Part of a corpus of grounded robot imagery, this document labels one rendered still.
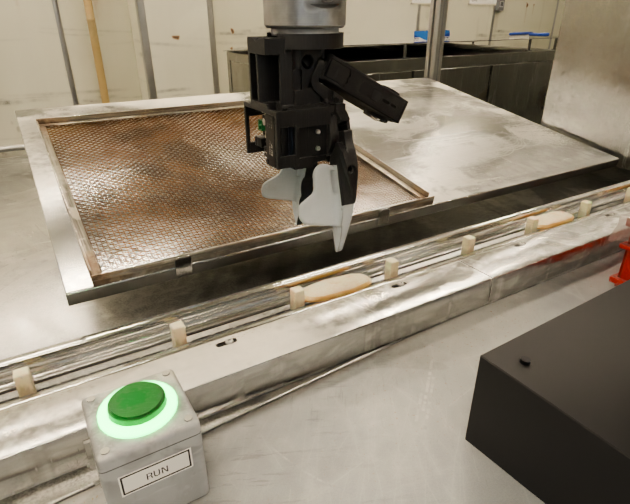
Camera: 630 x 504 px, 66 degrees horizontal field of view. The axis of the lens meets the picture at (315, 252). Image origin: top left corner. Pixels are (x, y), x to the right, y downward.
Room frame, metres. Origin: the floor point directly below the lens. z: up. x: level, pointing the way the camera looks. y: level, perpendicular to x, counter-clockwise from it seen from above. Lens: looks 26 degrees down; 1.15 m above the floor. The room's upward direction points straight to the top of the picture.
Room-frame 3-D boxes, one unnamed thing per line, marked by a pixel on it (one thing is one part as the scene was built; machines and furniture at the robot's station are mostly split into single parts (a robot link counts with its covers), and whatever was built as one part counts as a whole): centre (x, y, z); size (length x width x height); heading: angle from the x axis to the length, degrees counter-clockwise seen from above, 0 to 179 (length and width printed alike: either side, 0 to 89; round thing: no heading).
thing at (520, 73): (3.33, -0.52, 0.51); 1.93 x 1.05 x 1.02; 121
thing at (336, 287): (0.52, -0.03, 0.86); 0.10 x 0.04 x 0.01; 119
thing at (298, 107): (0.49, 0.02, 1.08); 0.09 x 0.08 x 0.12; 121
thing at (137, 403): (0.27, 0.13, 0.90); 0.04 x 0.04 x 0.02
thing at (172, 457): (0.27, 0.13, 0.84); 0.08 x 0.08 x 0.11; 31
